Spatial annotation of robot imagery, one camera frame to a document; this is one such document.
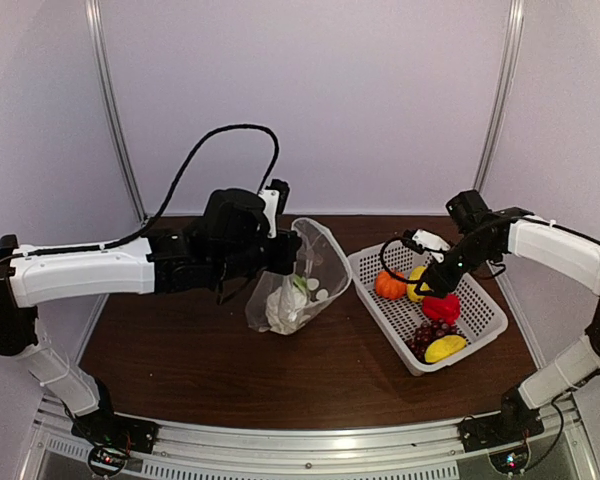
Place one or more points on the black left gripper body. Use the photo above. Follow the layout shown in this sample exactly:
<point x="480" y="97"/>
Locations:
<point x="242" y="260"/>

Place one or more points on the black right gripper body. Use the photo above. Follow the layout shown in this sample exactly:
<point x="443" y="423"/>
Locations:
<point x="439" y="277"/>

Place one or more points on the clear polka dot zip bag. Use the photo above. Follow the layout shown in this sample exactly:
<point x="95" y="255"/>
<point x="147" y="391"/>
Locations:
<point x="320" y="259"/>

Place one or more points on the white toy cauliflower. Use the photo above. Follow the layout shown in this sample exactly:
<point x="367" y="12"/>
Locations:
<point x="286" y="308"/>

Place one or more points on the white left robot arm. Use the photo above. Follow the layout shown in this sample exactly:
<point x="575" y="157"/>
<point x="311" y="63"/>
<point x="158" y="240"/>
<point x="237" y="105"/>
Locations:
<point x="156" y="262"/>

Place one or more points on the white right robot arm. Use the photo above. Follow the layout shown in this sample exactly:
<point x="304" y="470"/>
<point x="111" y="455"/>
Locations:
<point x="560" y="255"/>

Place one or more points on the yellow toy lemon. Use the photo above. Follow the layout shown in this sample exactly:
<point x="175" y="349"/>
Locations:
<point x="415" y="275"/>

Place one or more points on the orange toy pumpkin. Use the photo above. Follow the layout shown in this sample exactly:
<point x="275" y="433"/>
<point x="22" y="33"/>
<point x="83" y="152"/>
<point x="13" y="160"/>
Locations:
<point x="388" y="287"/>

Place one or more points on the red toy bell pepper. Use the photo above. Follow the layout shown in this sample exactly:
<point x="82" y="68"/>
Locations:
<point x="446" y="310"/>

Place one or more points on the dark red toy grapes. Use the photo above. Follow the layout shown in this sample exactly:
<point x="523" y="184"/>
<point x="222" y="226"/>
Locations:
<point x="426" y="334"/>

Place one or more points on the white perforated plastic basket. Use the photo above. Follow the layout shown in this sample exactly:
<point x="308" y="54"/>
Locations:
<point x="481" y="320"/>

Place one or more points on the yellow toy mango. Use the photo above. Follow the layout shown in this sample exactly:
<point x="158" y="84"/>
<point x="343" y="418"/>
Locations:
<point x="444" y="347"/>

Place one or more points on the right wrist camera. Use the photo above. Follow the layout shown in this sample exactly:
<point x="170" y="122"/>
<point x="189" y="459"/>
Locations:
<point x="422" y="241"/>

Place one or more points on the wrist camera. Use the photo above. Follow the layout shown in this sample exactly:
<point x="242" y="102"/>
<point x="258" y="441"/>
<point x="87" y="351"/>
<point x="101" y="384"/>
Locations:
<point x="275" y="197"/>
<point x="422" y="241"/>

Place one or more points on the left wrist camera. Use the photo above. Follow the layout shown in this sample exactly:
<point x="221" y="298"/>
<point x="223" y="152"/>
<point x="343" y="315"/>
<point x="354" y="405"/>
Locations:
<point x="275" y="197"/>

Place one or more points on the right aluminium frame post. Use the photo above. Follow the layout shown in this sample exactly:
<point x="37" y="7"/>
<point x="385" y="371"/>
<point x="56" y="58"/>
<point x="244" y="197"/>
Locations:
<point x="509" y="60"/>

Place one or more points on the aluminium frame post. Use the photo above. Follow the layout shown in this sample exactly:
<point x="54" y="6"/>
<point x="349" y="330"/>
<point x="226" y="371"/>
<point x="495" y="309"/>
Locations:
<point x="509" y="60"/>
<point x="113" y="119"/>

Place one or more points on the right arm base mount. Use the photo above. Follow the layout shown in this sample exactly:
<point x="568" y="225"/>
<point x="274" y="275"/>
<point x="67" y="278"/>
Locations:
<point x="505" y="442"/>

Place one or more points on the front aluminium rail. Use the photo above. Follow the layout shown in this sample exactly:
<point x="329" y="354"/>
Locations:
<point x="430" y="450"/>

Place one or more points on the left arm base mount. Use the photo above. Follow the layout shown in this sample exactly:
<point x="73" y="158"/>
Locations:
<point x="114" y="439"/>

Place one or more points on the left aluminium frame post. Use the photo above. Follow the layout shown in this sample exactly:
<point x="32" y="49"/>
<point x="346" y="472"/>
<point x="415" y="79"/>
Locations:
<point x="113" y="119"/>

